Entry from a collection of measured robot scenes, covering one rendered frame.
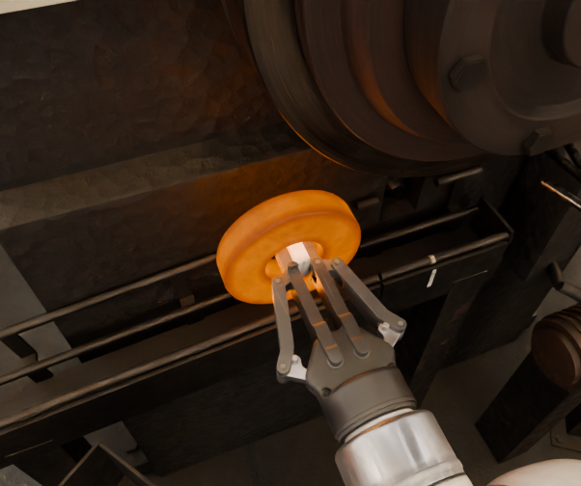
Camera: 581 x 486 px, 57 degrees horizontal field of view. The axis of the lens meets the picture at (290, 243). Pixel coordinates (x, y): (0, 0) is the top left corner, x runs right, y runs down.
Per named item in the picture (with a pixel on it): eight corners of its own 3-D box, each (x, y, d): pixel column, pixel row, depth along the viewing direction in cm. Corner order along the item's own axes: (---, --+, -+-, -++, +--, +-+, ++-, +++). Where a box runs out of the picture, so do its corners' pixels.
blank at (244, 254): (199, 221, 50) (208, 249, 48) (349, 167, 52) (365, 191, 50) (230, 298, 63) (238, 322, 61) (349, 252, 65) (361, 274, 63)
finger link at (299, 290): (343, 376, 49) (329, 382, 49) (295, 281, 55) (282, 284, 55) (347, 359, 46) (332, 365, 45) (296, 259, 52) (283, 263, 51)
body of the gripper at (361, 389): (329, 459, 46) (290, 365, 51) (415, 423, 48) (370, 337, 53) (337, 434, 40) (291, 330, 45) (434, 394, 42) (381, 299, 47)
